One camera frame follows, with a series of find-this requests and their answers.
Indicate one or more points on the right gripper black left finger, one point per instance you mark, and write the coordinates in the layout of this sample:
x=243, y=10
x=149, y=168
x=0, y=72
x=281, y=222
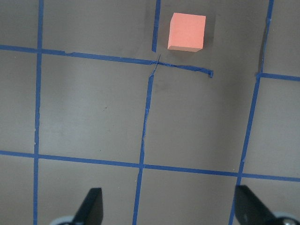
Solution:
x=91, y=210

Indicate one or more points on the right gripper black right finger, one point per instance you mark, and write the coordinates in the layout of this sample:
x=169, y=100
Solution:
x=249, y=209

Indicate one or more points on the orange foam cube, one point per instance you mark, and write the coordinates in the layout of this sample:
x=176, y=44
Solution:
x=186, y=32

